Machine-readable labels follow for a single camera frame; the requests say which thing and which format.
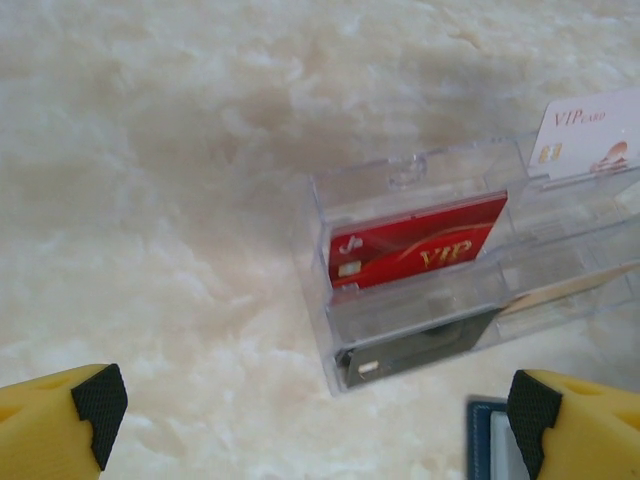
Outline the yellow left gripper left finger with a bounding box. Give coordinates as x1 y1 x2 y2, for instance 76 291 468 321
0 363 130 480

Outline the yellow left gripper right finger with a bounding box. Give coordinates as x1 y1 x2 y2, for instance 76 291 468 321
506 368 640 480

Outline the blue card holder wallet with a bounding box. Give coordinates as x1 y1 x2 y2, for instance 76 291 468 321
466 393 534 480

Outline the black VIP chip card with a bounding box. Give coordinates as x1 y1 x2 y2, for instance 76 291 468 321
338 299 502 392

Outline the gold card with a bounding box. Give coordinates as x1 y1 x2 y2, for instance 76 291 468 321
498 263 640 317

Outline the red VIP card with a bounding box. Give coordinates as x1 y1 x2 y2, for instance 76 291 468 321
328 189 510 292

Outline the white VIP card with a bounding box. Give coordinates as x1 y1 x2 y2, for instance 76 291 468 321
527 88 640 182

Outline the clear acrylic organizer box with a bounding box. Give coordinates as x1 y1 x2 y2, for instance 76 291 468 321
293 130 640 400

